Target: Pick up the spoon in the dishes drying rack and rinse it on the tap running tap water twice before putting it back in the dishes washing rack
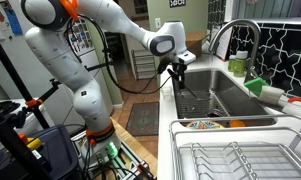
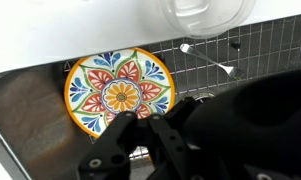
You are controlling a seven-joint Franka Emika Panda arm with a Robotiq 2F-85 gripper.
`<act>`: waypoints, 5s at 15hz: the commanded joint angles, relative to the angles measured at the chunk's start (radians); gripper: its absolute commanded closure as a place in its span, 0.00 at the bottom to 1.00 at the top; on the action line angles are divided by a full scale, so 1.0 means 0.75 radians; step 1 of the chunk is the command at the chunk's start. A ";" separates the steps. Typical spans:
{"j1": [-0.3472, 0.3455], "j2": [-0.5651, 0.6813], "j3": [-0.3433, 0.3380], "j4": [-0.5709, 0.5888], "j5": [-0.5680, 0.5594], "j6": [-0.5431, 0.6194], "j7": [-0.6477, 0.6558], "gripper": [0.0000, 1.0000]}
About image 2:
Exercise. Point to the stainless steel sink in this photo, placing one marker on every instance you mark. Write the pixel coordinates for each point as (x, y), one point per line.
(30, 110)

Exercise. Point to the colourful floral plate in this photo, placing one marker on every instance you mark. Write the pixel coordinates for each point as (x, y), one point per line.
(120, 96)

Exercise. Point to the metal sink bottom grid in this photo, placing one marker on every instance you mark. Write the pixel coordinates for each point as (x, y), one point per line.
(236, 45)

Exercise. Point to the clear plastic cup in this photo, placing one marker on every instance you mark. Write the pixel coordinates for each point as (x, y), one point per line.
(206, 16)

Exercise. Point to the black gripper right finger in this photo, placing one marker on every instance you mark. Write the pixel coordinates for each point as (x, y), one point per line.
(263, 175)

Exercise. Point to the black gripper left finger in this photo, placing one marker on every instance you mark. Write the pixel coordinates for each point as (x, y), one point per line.
(113, 150)

